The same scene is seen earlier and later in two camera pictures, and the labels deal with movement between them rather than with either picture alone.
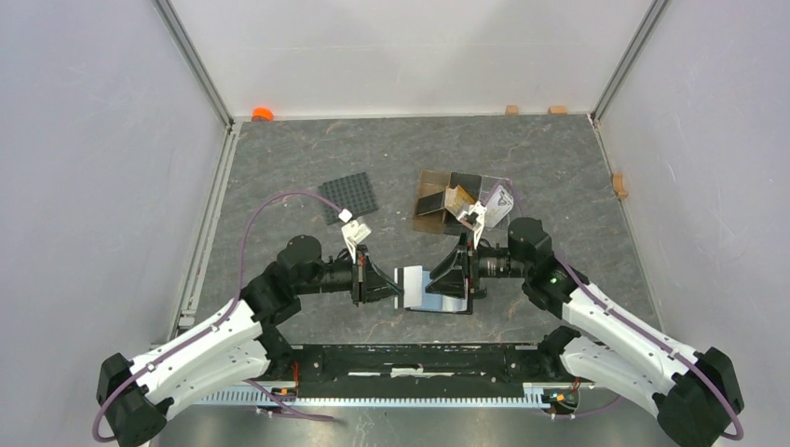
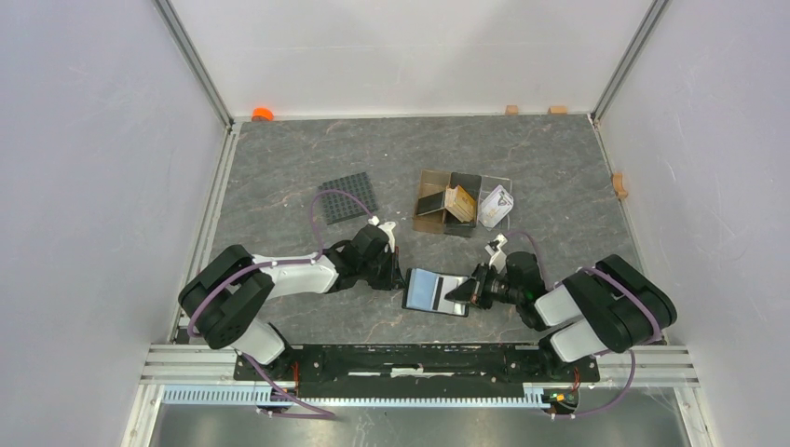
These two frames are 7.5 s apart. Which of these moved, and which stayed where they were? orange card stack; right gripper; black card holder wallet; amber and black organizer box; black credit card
Moved: right gripper
Stayed: black credit card; orange card stack; black card holder wallet; amber and black organizer box
